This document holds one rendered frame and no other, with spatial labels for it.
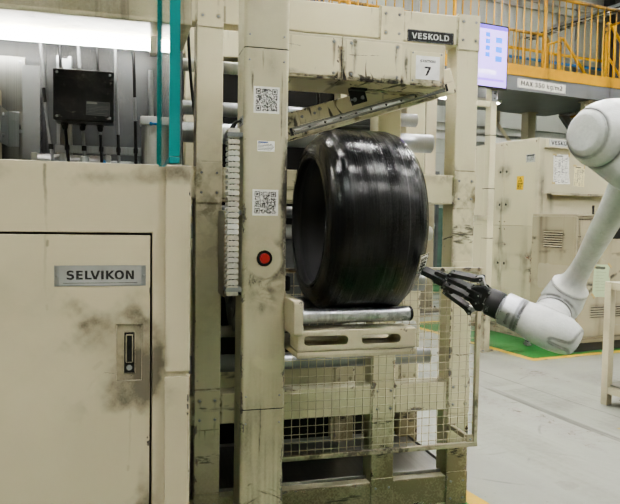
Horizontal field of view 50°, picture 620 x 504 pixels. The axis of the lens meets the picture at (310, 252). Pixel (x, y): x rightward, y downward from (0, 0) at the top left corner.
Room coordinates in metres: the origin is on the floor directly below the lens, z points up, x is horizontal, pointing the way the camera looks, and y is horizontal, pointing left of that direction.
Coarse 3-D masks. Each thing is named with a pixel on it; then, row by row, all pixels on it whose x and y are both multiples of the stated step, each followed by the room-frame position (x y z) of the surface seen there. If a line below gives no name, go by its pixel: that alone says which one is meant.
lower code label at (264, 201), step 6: (252, 192) 1.89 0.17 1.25; (258, 192) 1.90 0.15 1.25; (264, 192) 1.90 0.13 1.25; (270, 192) 1.91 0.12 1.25; (276, 192) 1.91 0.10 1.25; (252, 198) 1.89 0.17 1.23; (258, 198) 1.90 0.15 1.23; (264, 198) 1.90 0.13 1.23; (270, 198) 1.91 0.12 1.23; (276, 198) 1.91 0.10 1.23; (252, 204) 1.89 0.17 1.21; (258, 204) 1.90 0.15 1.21; (264, 204) 1.90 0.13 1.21; (270, 204) 1.91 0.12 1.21; (276, 204) 1.91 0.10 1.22; (252, 210) 1.89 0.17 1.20; (258, 210) 1.90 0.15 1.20; (264, 210) 1.90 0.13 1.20; (270, 210) 1.91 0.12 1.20; (276, 210) 1.91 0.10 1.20
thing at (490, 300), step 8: (472, 288) 1.80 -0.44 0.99; (480, 288) 1.78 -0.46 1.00; (488, 288) 1.77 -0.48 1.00; (472, 296) 1.80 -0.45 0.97; (488, 296) 1.76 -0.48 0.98; (496, 296) 1.76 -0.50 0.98; (504, 296) 1.76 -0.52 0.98; (472, 304) 1.81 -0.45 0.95; (480, 304) 1.80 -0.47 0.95; (488, 304) 1.76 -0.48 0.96; (496, 304) 1.75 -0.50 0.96; (488, 312) 1.76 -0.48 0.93
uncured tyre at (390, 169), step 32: (320, 160) 1.91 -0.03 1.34; (352, 160) 1.83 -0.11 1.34; (384, 160) 1.85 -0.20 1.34; (416, 160) 1.92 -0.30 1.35; (320, 192) 2.29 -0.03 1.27; (352, 192) 1.78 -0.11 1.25; (384, 192) 1.80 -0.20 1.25; (416, 192) 1.83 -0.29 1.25; (320, 224) 2.31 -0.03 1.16; (352, 224) 1.77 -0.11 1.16; (384, 224) 1.79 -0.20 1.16; (416, 224) 1.82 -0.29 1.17; (320, 256) 2.28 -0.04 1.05; (352, 256) 1.79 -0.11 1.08; (384, 256) 1.81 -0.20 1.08; (416, 256) 1.84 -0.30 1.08; (320, 288) 1.90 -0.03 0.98; (352, 288) 1.84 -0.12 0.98; (384, 288) 1.87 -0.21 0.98
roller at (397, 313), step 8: (304, 312) 1.86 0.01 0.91; (312, 312) 1.86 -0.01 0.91; (320, 312) 1.87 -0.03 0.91; (328, 312) 1.88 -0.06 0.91; (336, 312) 1.88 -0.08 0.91; (344, 312) 1.89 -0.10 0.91; (352, 312) 1.89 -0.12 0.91; (360, 312) 1.90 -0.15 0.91; (368, 312) 1.91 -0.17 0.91; (376, 312) 1.91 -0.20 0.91; (384, 312) 1.92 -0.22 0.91; (392, 312) 1.93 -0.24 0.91; (400, 312) 1.93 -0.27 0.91; (408, 312) 1.94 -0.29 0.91; (304, 320) 1.86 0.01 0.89; (312, 320) 1.86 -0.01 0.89; (320, 320) 1.87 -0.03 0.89; (328, 320) 1.88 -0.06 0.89; (336, 320) 1.88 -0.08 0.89; (344, 320) 1.89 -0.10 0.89; (352, 320) 1.90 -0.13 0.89; (360, 320) 1.91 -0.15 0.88; (368, 320) 1.91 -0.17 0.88; (376, 320) 1.92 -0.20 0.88; (384, 320) 1.93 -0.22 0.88; (392, 320) 1.94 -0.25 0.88; (400, 320) 1.94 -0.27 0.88; (408, 320) 1.95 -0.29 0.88
